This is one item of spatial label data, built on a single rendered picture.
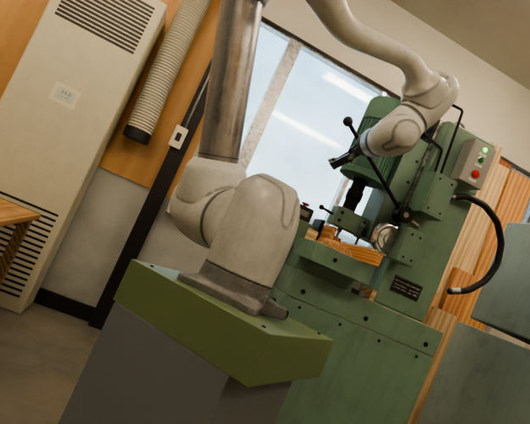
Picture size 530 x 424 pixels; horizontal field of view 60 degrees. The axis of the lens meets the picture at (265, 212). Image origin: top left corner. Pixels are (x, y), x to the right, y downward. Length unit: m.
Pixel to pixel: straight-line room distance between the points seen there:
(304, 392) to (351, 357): 0.19
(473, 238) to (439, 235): 1.77
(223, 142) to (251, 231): 0.27
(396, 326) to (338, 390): 0.28
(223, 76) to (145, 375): 0.65
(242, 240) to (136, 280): 0.22
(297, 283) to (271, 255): 0.56
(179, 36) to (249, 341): 2.24
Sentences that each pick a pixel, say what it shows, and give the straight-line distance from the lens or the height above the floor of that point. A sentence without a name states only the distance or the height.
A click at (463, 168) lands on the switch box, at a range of 1.78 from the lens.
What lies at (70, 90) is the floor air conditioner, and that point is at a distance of 2.63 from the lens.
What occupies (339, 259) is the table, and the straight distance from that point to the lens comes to 1.42.
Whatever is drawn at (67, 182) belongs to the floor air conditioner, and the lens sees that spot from 2.58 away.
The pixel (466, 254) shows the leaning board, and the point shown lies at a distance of 3.53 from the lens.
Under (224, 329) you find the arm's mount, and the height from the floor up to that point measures 0.66.
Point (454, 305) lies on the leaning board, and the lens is 3.38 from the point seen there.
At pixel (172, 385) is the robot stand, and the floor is 0.53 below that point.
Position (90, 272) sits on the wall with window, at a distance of 2.90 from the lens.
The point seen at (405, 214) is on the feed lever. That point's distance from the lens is 1.66.
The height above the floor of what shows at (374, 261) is 0.91.
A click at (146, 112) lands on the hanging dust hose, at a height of 1.24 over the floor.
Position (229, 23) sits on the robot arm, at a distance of 1.12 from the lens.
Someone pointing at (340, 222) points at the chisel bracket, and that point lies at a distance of 1.70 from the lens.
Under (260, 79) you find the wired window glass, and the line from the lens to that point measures 3.10.
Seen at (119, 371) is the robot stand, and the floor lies 0.50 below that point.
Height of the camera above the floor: 0.82
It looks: 4 degrees up
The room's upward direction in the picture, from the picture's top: 24 degrees clockwise
